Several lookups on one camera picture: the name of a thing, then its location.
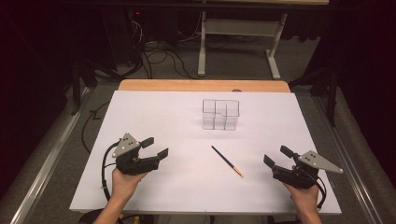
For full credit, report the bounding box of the thin black floor cable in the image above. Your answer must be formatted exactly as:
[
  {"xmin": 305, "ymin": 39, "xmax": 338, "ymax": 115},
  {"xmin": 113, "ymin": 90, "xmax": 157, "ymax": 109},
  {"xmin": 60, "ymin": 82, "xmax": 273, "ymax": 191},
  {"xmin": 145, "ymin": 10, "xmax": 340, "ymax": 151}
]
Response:
[{"xmin": 80, "ymin": 100, "xmax": 112, "ymax": 155}]

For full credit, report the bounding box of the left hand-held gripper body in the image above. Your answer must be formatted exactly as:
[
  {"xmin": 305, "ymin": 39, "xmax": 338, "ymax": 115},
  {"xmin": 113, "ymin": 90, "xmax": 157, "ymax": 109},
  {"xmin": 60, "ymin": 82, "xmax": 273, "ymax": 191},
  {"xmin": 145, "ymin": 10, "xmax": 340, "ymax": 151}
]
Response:
[{"xmin": 111, "ymin": 133, "xmax": 162, "ymax": 175}]

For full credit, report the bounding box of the person's left dark sleeve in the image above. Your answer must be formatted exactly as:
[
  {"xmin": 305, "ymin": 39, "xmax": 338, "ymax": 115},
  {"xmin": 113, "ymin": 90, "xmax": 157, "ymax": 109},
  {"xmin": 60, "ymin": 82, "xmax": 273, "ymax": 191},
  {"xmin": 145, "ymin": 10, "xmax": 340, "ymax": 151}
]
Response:
[{"xmin": 78, "ymin": 208, "xmax": 106, "ymax": 224}]

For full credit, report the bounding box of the black metal stand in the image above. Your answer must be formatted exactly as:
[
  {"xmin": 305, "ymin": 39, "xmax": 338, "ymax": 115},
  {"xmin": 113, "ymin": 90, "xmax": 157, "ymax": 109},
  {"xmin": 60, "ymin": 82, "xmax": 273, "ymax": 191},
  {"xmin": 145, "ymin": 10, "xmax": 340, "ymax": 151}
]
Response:
[
  {"xmin": 289, "ymin": 65, "xmax": 341, "ymax": 128},
  {"xmin": 69, "ymin": 57, "xmax": 98, "ymax": 117}
]

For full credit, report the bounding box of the clear plastic divided container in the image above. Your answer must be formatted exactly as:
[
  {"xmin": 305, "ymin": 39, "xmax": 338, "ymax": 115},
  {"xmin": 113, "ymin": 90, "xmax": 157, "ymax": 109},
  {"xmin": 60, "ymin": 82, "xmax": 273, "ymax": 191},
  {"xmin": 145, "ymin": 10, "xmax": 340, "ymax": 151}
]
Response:
[{"xmin": 202, "ymin": 98, "xmax": 241, "ymax": 132}]

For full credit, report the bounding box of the black pencil with orange end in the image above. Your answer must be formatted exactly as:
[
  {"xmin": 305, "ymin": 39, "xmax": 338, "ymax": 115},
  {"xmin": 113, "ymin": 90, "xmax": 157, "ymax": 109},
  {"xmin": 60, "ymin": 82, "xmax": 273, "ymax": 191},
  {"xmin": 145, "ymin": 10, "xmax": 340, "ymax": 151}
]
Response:
[{"xmin": 211, "ymin": 145, "xmax": 245, "ymax": 178}]

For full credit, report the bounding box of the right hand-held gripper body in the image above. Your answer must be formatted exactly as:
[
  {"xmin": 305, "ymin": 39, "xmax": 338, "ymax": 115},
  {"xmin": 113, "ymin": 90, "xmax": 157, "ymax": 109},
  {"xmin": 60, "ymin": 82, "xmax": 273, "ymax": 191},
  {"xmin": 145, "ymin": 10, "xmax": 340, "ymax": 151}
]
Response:
[{"xmin": 272, "ymin": 150, "xmax": 345, "ymax": 190}]

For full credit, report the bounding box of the tangle of black floor cables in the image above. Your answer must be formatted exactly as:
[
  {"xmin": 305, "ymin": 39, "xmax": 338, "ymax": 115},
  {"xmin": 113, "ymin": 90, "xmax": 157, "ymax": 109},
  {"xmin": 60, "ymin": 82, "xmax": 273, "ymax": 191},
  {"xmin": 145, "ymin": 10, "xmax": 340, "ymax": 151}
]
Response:
[{"xmin": 124, "ymin": 18, "xmax": 200, "ymax": 80}]

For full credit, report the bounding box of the white metal desk frame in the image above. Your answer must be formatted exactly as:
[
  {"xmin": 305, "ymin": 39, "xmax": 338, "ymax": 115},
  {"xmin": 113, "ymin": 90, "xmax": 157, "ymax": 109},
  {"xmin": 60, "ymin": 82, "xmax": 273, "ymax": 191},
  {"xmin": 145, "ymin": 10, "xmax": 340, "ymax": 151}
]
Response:
[{"xmin": 197, "ymin": 10, "xmax": 289, "ymax": 80}]

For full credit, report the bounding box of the dark box with red light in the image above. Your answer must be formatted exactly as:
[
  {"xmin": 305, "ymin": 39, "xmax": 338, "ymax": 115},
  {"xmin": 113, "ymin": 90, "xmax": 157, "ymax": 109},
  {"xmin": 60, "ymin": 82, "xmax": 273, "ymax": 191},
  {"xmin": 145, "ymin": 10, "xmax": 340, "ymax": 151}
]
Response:
[{"xmin": 102, "ymin": 8, "xmax": 144, "ymax": 64}]

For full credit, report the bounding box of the white table cover sheet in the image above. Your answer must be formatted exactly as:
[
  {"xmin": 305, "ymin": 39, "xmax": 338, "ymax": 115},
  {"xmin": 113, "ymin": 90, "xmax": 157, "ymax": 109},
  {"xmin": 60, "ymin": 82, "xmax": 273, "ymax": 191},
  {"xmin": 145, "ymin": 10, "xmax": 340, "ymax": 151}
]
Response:
[{"xmin": 68, "ymin": 90, "xmax": 343, "ymax": 216}]

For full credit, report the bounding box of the person's right hand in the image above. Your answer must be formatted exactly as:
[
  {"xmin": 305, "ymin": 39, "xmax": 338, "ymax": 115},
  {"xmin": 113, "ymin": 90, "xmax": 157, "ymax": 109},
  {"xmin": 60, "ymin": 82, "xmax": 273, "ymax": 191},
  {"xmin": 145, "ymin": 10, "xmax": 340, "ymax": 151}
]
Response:
[{"xmin": 282, "ymin": 182, "xmax": 320, "ymax": 213}]

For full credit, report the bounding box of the aluminium floor rail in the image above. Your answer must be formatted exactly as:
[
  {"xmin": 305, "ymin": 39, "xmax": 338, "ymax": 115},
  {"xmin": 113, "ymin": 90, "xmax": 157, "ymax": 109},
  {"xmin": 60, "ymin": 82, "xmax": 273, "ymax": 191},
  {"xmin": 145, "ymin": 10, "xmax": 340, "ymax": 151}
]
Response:
[
  {"xmin": 313, "ymin": 95, "xmax": 385, "ymax": 224},
  {"xmin": 8, "ymin": 87, "xmax": 92, "ymax": 224}
]

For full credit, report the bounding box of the person's left hand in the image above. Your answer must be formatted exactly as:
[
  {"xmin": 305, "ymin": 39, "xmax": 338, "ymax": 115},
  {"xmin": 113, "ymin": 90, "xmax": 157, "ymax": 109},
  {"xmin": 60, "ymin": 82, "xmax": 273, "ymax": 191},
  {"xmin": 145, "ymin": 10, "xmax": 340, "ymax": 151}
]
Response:
[{"xmin": 110, "ymin": 169, "xmax": 148, "ymax": 203}]

